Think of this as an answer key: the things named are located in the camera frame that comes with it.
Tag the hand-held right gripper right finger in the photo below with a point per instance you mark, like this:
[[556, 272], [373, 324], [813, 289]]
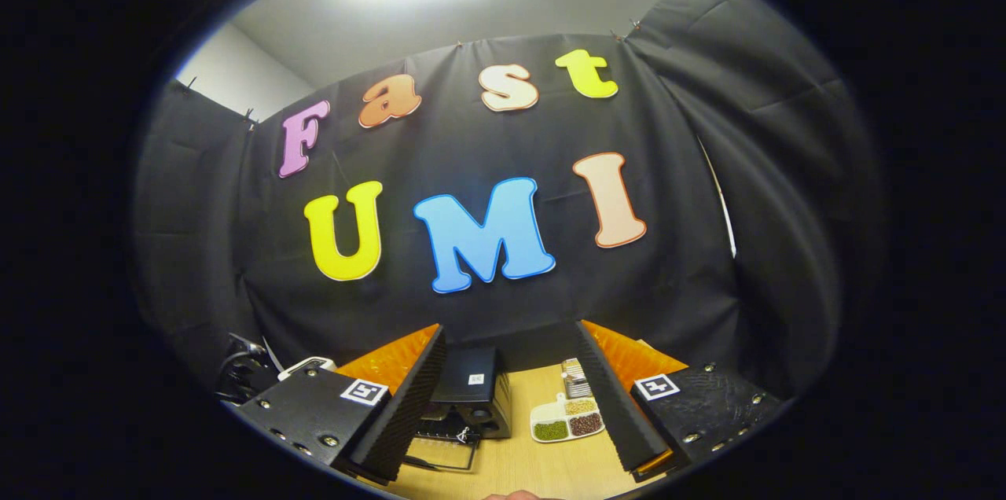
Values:
[[617, 413]]

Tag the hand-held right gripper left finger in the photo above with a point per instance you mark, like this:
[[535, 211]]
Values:
[[401, 413]]

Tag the black electric oven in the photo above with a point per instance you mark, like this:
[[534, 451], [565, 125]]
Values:
[[471, 378]]

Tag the divided white plate of beans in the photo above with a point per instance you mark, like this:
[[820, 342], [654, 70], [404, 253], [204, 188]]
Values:
[[567, 423]]

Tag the white toaster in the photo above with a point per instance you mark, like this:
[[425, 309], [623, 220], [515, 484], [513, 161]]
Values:
[[302, 366]]

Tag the black backdrop cloth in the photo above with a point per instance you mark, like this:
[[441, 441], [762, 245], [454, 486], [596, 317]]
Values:
[[668, 303]]

